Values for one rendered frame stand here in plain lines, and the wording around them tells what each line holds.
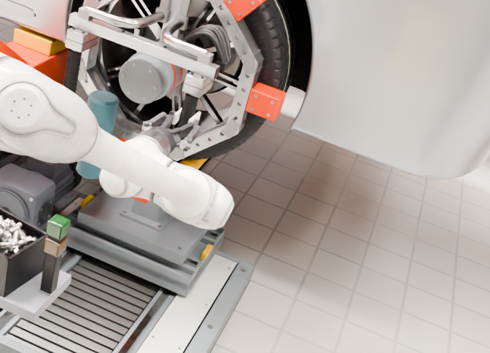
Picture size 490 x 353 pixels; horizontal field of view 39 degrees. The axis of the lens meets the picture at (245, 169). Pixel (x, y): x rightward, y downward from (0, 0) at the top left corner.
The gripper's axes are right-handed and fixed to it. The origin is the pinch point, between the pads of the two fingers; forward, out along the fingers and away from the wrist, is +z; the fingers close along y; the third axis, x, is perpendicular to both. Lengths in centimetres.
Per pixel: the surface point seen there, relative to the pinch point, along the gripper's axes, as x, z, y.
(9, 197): -45, -1, -47
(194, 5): 15, 46, -20
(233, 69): -0.7, 46.3, -2.3
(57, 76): -23, 41, -60
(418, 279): -83, 104, 86
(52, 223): -17.2, -40.0, -12.7
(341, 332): -83, 50, 62
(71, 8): 3, 39, -57
